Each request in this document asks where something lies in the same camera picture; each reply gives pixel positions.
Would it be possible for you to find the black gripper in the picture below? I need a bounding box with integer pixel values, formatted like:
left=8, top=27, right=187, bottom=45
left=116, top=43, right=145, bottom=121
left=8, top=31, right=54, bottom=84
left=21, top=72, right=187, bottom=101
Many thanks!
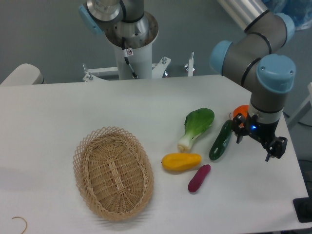
left=232, top=113, right=288, bottom=162

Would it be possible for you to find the dark green cucumber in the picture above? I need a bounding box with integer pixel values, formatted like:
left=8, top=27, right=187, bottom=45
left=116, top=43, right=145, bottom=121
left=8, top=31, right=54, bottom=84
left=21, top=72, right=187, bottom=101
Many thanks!
left=209, top=119, right=233, bottom=161

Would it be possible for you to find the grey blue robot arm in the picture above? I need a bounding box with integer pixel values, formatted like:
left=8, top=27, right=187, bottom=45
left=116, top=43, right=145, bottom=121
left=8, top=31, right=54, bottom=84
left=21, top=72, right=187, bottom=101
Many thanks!
left=78, top=0, right=296, bottom=158

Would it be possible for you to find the orange pumpkin toy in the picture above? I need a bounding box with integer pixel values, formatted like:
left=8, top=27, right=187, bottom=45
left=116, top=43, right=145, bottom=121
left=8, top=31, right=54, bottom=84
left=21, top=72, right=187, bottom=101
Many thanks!
left=233, top=104, right=249, bottom=120

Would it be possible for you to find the green bok choy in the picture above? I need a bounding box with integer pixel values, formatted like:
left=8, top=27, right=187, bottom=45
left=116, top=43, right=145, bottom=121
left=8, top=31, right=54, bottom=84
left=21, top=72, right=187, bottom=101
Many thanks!
left=177, top=108, right=215, bottom=152

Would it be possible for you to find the purple sweet potato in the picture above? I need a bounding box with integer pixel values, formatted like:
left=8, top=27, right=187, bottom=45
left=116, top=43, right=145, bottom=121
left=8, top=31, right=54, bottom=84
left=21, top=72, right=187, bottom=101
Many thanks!
left=188, top=164, right=211, bottom=193

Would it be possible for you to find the black device at edge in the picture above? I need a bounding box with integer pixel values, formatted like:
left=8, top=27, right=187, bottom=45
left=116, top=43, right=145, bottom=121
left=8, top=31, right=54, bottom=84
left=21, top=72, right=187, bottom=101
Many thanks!
left=293, top=197, right=312, bottom=223

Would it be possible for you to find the yellow papaya half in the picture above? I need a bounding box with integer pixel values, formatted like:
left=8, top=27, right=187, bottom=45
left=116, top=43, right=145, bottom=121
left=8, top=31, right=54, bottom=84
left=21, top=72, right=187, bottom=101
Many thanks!
left=161, top=153, right=202, bottom=172

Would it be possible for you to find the blue plastic bag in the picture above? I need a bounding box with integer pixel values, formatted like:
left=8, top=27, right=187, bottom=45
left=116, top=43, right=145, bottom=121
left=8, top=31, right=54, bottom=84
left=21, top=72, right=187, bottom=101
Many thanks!
left=262, top=0, right=312, bottom=31

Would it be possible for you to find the woven wicker basket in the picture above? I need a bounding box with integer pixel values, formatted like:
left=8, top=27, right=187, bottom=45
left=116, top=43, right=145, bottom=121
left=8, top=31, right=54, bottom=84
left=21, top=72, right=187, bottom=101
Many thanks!
left=73, top=127, right=154, bottom=221

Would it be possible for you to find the beige chair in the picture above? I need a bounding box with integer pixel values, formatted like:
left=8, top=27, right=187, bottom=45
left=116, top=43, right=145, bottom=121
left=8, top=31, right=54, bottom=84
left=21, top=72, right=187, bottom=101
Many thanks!
left=0, top=63, right=46, bottom=87

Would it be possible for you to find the tan rubber band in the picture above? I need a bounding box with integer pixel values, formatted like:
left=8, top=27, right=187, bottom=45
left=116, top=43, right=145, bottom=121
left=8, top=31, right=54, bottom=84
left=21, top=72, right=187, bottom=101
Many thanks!
left=11, top=216, right=28, bottom=233

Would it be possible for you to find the white frame leg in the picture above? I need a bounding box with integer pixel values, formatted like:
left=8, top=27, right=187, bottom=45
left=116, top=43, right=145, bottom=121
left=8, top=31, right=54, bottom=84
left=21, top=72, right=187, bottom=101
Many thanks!
left=287, top=83, right=312, bottom=129

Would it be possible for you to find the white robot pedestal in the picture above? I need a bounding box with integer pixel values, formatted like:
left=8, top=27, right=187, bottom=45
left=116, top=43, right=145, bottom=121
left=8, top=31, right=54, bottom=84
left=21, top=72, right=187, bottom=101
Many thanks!
left=83, top=12, right=172, bottom=82

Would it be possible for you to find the black pedestal cable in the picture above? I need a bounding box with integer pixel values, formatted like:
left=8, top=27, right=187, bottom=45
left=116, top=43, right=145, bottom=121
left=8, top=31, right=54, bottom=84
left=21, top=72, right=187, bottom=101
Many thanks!
left=121, top=36, right=139, bottom=79

